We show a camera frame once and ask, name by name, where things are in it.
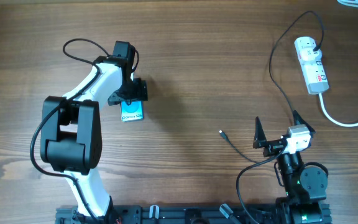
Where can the Galaxy smartphone with teal screen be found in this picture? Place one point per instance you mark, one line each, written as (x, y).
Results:
(132, 112)

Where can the white charger plug adapter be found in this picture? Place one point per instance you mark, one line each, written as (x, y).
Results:
(308, 55)

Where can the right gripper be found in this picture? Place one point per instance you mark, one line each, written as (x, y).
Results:
(273, 146)

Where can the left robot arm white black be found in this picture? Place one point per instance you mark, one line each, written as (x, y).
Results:
(71, 138)

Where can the white power strip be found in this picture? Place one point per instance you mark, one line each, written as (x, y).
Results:
(313, 73)

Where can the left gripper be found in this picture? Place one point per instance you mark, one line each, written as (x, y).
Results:
(140, 93)

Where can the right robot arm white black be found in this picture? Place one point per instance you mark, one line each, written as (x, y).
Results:
(305, 183)

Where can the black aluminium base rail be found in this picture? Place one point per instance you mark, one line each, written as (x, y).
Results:
(262, 213)

